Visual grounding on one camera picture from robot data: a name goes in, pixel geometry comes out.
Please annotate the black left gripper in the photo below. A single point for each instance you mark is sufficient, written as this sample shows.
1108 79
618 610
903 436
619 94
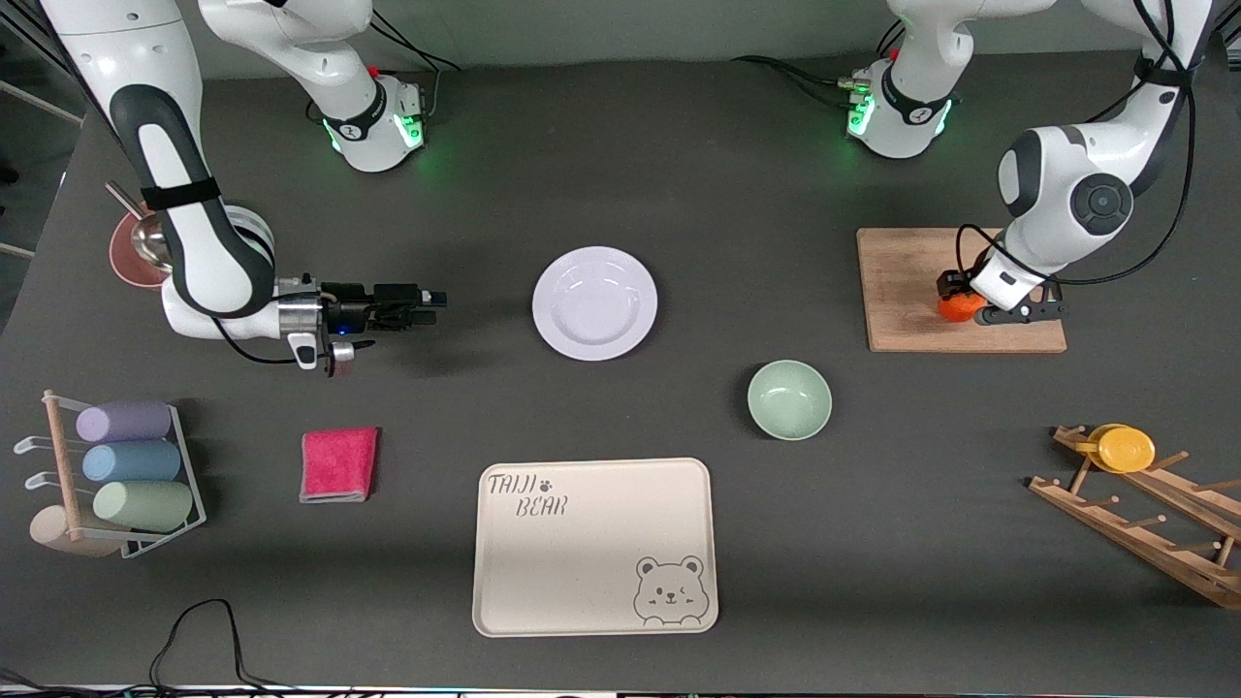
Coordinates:
951 285

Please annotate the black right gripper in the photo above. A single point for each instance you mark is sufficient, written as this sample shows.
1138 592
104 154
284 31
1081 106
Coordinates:
351 305

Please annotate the orange fruit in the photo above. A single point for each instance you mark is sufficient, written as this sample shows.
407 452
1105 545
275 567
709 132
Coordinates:
958 310

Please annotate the white round plate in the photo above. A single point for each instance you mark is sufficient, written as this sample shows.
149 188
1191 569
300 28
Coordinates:
594 302

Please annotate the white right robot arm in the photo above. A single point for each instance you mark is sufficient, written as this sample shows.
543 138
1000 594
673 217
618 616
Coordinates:
194 242

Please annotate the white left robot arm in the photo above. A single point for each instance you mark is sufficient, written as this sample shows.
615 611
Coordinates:
1057 194

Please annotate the wooden cutting board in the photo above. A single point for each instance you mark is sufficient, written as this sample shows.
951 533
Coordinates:
902 291

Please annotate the pink folded cloth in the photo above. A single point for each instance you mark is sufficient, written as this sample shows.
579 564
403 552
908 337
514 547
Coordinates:
338 465

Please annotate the light green bowl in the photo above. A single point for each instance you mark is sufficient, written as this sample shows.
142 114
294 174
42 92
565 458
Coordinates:
789 399

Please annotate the yellow cup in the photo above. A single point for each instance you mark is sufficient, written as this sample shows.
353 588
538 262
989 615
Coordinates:
1125 450

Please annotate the metal scoop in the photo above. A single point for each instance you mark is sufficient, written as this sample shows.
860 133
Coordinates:
150 242

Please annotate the pink bowl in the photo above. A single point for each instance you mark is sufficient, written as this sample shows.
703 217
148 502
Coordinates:
126 262

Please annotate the beige bear print tray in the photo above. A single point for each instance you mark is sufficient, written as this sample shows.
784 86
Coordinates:
582 553

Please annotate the purple cup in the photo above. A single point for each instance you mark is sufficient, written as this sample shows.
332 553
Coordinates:
124 422

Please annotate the blue cup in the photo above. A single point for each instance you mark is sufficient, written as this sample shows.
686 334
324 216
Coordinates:
131 462

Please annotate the wooden dish rack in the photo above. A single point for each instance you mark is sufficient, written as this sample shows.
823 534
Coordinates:
1144 538

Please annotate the green cup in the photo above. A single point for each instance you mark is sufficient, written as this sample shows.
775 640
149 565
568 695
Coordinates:
143 505

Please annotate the beige cup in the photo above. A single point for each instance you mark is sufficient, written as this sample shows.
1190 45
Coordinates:
48 531

